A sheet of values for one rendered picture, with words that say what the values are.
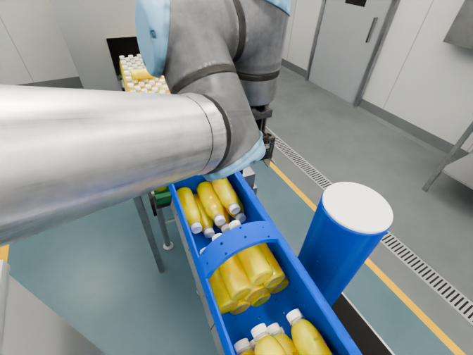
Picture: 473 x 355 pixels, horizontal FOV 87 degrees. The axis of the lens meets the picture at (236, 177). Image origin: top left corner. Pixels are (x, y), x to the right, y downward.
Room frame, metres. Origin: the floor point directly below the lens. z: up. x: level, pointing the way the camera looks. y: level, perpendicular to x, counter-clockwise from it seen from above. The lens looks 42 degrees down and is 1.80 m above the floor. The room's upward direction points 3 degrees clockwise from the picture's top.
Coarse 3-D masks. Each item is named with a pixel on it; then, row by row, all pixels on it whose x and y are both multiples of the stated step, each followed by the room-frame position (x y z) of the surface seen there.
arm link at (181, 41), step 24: (144, 0) 0.32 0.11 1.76; (168, 0) 0.33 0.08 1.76; (192, 0) 0.35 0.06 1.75; (216, 0) 0.36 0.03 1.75; (144, 24) 0.32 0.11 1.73; (168, 24) 0.31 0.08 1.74; (192, 24) 0.32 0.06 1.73; (216, 24) 0.34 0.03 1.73; (240, 24) 0.36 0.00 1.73; (144, 48) 0.33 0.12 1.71; (168, 48) 0.30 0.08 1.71; (192, 48) 0.30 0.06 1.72; (216, 48) 0.32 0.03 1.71; (240, 48) 0.36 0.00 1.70; (168, 72) 0.30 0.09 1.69; (192, 72) 0.29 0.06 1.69
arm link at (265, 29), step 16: (240, 0) 0.38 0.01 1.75; (256, 0) 0.39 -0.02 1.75; (272, 0) 0.39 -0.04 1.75; (288, 0) 0.41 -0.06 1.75; (256, 16) 0.38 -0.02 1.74; (272, 16) 0.39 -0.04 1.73; (288, 16) 0.42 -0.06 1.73; (256, 32) 0.38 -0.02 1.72; (272, 32) 0.39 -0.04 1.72; (256, 48) 0.38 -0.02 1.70; (272, 48) 0.40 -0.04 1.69; (240, 64) 0.39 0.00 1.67; (256, 64) 0.39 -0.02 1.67; (272, 64) 0.40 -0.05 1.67; (256, 80) 0.39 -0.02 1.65
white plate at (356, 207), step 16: (336, 192) 0.77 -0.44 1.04; (352, 192) 0.77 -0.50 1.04; (368, 192) 0.78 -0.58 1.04; (336, 208) 0.68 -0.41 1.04; (352, 208) 0.68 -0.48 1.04; (368, 208) 0.68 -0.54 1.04; (384, 208) 0.69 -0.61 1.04; (352, 224) 0.60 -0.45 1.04; (368, 224) 0.60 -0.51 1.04; (384, 224) 0.61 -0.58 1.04
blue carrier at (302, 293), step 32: (192, 192) 0.76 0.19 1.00; (256, 224) 0.43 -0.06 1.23; (192, 256) 0.40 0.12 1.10; (224, 256) 0.34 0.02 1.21; (288, 256) 0.35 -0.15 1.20; (288, 288) 0.35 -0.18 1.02; (224, 320) 0.25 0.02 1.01; (256, 320) 0.27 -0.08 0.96; (288, 320) 0.27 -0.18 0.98; (320, 320) 0.25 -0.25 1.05; (352, 352) 0.14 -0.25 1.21
